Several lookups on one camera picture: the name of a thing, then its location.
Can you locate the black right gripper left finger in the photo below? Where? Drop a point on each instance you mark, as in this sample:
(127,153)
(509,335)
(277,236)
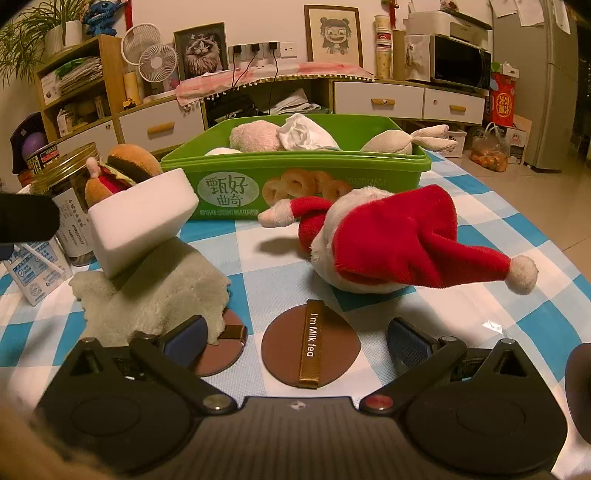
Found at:
(170,357)

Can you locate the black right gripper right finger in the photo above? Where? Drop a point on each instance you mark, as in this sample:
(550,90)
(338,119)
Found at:
(408,348)

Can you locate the brown round powder puff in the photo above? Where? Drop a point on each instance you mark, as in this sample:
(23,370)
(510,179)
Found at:
(309,346)

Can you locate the red santa plush toy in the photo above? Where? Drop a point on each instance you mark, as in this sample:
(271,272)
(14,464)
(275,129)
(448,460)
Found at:
(372,241)

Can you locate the cream bunny plush doll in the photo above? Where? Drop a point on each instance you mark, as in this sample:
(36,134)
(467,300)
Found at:
(393,141)

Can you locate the pink fluffy plush toy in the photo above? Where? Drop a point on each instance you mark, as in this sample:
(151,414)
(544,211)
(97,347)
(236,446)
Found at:
(256,136)

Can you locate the white soft cloth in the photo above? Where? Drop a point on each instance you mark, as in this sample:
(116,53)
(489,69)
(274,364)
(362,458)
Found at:
(300,133)

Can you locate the grey-green fuzzy cloth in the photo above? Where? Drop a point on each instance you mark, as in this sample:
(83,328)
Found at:
(171,284)

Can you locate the blue white checkered mat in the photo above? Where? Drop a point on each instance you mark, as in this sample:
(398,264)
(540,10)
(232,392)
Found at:
(138,412)

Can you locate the white foam sponge block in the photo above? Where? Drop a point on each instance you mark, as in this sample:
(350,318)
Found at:
(128,225)

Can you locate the small milk carton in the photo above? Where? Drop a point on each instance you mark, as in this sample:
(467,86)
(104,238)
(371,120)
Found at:
(38,268)

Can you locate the green plastic storage bin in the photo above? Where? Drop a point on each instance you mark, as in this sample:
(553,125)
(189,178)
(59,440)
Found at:
(234,185)

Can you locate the hamburger plush toy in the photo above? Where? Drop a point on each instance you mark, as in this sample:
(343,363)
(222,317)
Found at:
(125,166)

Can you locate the glass jar gold lid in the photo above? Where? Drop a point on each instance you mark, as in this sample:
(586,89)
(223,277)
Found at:
(64,181)

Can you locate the bag of oranges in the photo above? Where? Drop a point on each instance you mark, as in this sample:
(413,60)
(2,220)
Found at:
(491,149)

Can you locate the white cardboard box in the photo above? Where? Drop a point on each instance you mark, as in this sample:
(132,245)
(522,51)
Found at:
(458,138)

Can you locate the purple ball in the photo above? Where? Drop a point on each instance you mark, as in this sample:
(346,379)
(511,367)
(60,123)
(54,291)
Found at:
(32,143)

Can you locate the wooden tv cabinet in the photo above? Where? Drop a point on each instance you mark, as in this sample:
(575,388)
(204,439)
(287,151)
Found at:
(82,99)

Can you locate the pink lace cloth runner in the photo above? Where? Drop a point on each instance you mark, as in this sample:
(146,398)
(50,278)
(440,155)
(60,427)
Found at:
(211,85)

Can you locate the red gift box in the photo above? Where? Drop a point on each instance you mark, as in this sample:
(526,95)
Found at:
(502,99)

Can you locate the grey refrigerator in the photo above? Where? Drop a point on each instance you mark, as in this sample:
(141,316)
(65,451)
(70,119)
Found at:
(539,38)

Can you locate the framed cat picture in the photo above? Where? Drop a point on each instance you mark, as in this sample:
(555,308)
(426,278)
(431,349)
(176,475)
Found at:
(201,50)

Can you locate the white desk fan pair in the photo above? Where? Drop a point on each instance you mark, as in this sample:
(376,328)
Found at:
(143,49)

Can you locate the framed cartoon girl picture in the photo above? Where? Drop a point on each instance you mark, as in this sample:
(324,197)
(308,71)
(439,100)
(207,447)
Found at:
(333,34)

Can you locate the white printer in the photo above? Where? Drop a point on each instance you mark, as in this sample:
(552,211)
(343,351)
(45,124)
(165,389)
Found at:
(452,24)

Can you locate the blue stitch plush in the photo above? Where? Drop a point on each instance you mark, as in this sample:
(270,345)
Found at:
(99,17)

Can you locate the potted green plant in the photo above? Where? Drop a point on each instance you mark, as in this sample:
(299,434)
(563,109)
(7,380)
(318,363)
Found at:
(23,37)

